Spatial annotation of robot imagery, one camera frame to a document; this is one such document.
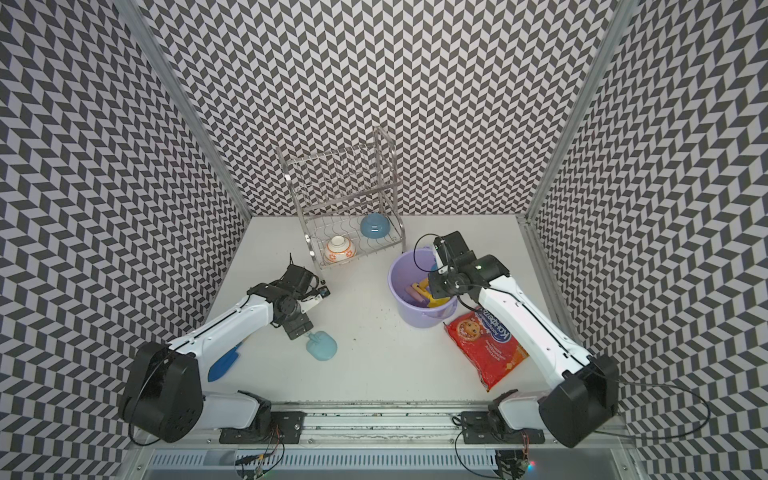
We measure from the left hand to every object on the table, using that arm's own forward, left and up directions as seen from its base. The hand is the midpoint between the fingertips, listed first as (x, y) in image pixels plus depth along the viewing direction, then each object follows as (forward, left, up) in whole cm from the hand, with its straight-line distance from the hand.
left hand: (287, 312), depth 86 cm
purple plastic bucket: (+9, -36, +9) cm, 38 cm away
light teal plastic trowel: (-7, -10, -6) cm, 14 cm away
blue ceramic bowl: (+34, -24, +1) cm, 41 cm away
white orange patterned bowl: (+21, -13, +4) cm, 25 cm away
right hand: (+1, -44, +11) cm, 45 cm away
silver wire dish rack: (+22, -19, +24) cm, 38 cm away
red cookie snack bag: (-10, -59, -3) cm, 60 cm away
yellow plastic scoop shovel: (+10, -40, -2) cm, 42 cm away
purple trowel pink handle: (+6, -39, -4) cm, 39 cm away
